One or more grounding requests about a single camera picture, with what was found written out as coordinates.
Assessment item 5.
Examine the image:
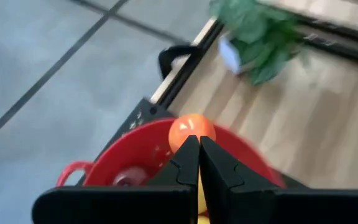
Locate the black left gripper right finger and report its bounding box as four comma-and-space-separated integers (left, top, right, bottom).
199, 136, 358, 224

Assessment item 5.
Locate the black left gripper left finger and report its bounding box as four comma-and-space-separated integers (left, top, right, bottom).
32, 135, 201, 224

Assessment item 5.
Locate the dark red toy apple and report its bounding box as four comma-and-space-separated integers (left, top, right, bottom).
112, 166, 155, 187

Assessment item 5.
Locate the red plastic colander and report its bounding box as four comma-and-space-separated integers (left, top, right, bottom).
56, 117, 287, 189

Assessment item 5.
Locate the small red-orange toy fruit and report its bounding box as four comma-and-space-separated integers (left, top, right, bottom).
168, 113, 217, 155

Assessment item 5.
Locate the green plant in white pot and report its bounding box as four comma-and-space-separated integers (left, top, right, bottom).
209, 0, 306, 86

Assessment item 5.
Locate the black frame handle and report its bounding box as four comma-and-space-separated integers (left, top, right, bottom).
158, 44, 202, 81

